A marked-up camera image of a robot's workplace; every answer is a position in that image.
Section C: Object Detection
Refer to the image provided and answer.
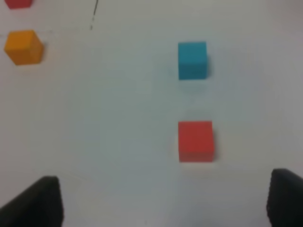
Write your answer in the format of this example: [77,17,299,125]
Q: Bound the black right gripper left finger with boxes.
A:
[0,176,64,227]

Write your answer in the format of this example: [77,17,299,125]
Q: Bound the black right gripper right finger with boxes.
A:
[266,168,303,227]

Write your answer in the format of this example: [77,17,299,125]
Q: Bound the orange cube block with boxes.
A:
[4,30,44,66]

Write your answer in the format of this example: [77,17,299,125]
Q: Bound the blue cube block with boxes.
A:
[178,42,208,80]

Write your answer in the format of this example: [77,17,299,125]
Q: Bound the red template cube block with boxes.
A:
[4,0,33,9]

